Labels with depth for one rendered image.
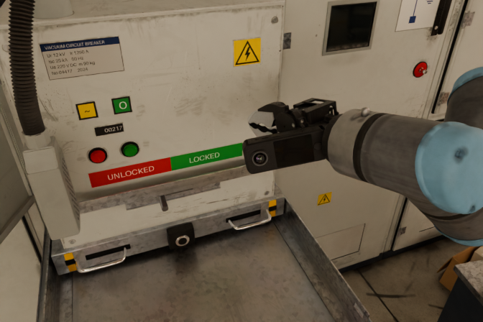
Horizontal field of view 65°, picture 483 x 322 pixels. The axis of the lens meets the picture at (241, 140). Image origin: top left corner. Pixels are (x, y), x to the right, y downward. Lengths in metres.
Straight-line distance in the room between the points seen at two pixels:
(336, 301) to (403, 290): 1.21
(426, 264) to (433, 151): 1.82
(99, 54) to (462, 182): 0.55
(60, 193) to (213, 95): 0.32
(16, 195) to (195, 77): 0.66
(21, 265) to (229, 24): 1.00
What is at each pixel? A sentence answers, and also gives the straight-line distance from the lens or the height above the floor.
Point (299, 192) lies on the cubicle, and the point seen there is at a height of 0.62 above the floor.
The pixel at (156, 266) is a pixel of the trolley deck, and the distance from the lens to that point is 0.93.
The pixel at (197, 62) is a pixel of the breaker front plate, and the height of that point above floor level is 1.30.
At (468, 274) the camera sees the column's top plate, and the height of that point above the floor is 0.75.
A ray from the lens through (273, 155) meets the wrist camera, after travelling 0.52.
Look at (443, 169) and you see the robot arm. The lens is 0.41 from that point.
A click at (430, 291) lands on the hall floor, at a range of 2.11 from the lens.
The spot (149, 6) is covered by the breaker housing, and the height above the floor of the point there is 1.39.
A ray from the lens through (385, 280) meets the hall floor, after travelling 2.07.
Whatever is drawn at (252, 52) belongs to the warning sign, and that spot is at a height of 1.30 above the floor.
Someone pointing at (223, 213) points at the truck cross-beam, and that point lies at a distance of 0.92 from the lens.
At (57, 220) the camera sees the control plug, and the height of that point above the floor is 1.10.
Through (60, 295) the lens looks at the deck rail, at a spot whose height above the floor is 0.85.
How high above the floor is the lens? 1.55
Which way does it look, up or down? 32 degrees down
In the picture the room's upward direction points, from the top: straight up
